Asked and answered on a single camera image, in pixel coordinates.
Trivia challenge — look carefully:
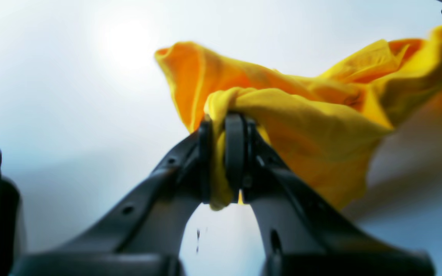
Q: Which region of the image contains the yellow printed T-shirt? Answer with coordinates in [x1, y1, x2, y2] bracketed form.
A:
[154, 25, 442, 211]

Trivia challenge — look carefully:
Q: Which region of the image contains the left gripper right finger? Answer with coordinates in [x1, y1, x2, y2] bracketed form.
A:
[224, 113, 435, 276]

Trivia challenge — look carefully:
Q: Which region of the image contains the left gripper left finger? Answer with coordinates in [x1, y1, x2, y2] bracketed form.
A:
[11, 120, 212, 276]

